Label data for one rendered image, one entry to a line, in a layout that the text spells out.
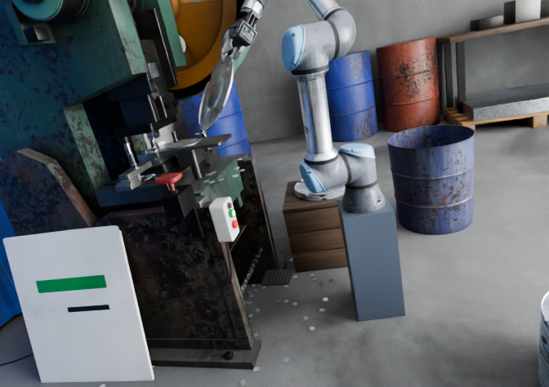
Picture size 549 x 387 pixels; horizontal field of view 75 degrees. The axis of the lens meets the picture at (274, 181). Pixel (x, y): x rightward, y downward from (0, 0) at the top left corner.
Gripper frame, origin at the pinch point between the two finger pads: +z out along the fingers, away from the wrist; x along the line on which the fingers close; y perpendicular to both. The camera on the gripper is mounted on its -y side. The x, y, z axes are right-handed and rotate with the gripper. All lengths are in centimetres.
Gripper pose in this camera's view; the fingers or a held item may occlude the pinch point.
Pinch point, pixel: (224, 61)
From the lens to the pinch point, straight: 141.7
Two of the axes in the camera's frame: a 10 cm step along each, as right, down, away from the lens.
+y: 6.2, 1.3, -7.7
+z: -3.9, 9.1, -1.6
